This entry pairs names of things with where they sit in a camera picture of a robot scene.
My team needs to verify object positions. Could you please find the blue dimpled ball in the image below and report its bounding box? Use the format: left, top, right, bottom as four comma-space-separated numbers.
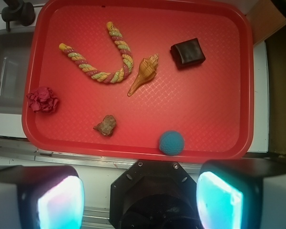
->
159, 130, 185, 156

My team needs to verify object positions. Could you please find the black faucet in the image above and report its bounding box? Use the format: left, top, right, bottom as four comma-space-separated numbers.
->
1, 0, 36, 32

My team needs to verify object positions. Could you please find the red plastic tray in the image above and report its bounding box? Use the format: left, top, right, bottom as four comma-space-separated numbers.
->
22, 0, 254, 163

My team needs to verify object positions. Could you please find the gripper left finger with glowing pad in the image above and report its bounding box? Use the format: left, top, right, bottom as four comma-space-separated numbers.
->
0, 165, 84, 229

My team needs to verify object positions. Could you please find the multicolour twisted rope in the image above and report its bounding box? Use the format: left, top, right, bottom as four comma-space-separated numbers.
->
58, 21, 134, 84

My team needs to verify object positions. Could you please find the dark brown square block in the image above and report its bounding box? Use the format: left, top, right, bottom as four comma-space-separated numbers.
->
170, 38, 206, 69

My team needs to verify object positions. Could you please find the grey sink basin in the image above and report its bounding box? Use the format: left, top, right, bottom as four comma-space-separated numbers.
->
0, 27, 35, 115

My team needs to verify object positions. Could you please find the black octagonal camera mount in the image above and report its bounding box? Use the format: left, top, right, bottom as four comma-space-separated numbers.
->
109, 160, 203, 229

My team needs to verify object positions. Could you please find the amber conch shell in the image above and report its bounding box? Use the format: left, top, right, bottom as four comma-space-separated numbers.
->
127, 53, 159, 96

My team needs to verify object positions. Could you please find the brown rough rock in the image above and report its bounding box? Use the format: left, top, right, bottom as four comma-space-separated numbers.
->
93, 115, 117, 136

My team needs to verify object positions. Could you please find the crumpled red paper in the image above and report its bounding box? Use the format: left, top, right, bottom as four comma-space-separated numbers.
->
26, 86, 59, 113

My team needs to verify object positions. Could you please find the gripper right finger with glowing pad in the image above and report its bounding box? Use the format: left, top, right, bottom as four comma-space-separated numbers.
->
196, 159, 286, 229

